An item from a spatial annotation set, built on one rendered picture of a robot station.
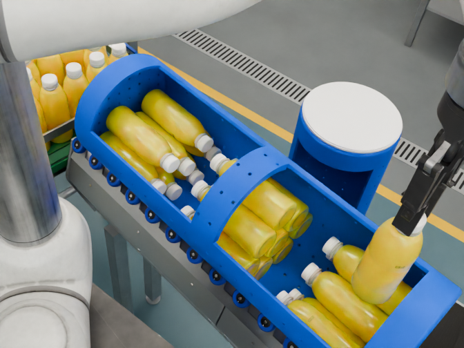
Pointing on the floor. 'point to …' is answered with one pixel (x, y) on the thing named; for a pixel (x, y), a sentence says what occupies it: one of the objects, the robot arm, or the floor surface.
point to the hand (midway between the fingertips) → (418, 206)
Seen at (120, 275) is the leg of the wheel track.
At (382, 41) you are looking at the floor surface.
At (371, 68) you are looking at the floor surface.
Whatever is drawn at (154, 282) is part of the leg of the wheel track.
